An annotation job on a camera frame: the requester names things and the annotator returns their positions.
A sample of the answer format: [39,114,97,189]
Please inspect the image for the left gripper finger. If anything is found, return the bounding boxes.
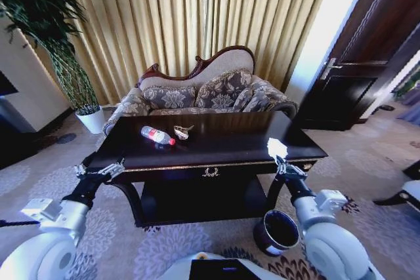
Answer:
[96,157,127,177]
[73,153,98,178]

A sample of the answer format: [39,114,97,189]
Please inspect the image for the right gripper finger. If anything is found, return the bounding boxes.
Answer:
[272,153,289,176]
[287,163,308,180]

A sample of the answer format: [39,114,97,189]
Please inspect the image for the dark round trash bin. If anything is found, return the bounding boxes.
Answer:
[253,209,301,256]

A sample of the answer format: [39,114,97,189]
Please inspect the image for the white crumpled paper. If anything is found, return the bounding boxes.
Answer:
[266,137,290,158]

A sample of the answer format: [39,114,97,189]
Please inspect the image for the white plant pot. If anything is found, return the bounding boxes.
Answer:
[75,104,106,135]

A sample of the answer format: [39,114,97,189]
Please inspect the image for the clear bottle with red cap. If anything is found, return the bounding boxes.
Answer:
[140,125,177,147]

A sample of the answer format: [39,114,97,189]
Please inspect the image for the dark wooden coffee table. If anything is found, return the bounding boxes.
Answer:
[81,110,329,228]

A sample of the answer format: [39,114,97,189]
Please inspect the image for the small floral sofa cushion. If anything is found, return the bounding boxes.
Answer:
[232,86,264,112]

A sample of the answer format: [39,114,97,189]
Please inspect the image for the dark low cabinet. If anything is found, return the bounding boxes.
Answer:
[0,94,39,170]

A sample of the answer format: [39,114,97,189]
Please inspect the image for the crumpled snack wrapper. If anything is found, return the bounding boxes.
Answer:
[173,124,195,140]

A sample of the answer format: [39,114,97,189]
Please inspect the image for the large floral sofa cushion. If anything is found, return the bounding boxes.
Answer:
[194,70,254,109]

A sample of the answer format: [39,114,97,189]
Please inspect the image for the floral upholstered sofa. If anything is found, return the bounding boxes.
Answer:
[102,45,300,135]

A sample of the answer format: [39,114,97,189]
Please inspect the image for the dark wooden chair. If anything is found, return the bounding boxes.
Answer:
[371,158,420,207]

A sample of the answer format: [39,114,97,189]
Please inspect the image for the dark wooden door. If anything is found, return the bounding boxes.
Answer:
[296,0,420,132]

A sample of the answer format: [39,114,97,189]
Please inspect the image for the beige pleated curtain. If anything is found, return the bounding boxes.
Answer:
[54,0,337,106]

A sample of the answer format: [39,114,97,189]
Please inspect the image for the green potted plant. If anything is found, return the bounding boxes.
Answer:
[0,0,100,114]

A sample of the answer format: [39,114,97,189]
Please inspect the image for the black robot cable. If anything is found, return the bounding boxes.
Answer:
[0,218,42,229]

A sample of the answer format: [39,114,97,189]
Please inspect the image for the silver door handle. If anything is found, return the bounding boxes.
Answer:
[319,57,344,81]

